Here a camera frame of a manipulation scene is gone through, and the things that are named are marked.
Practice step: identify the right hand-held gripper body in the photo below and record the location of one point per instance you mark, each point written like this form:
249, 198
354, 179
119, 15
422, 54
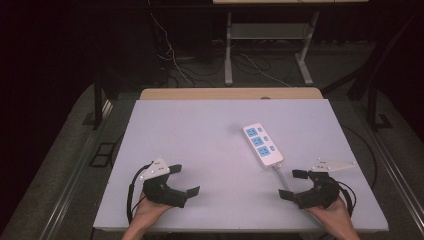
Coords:
321, 195

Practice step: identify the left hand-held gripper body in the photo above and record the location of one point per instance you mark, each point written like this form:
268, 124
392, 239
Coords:
163, 195

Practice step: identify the person's right hand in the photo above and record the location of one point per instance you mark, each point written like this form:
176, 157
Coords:
333, 216

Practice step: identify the person's left hand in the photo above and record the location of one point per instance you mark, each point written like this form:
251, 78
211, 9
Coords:
145, 213

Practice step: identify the white power strip blue sockets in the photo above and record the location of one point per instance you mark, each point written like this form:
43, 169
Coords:
263, 146

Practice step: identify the black metal stand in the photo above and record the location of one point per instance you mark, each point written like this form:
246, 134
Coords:
372, 83

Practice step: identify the black floor bracket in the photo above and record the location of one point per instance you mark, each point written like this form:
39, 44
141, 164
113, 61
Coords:
103, 155

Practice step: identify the aluminium floor rail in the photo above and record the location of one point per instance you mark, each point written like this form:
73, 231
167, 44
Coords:
393, 160
71, 173

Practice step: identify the grey metal desk frame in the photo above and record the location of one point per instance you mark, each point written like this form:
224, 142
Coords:
228, 50

